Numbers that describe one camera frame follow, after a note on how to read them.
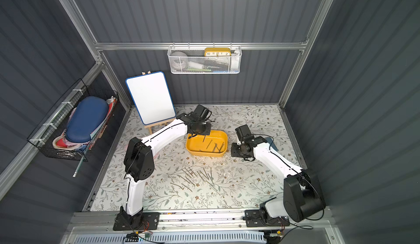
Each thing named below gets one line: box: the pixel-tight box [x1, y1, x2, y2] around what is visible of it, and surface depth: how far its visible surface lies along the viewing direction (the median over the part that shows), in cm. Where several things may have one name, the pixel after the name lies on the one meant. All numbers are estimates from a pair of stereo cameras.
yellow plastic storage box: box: [185, 130, 229, 158], surface depth 99 cm
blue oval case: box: [65, 95, 109, 144], surface depth 69 cm
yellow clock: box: [203, 47, 232, 57], surface depth 90 cm
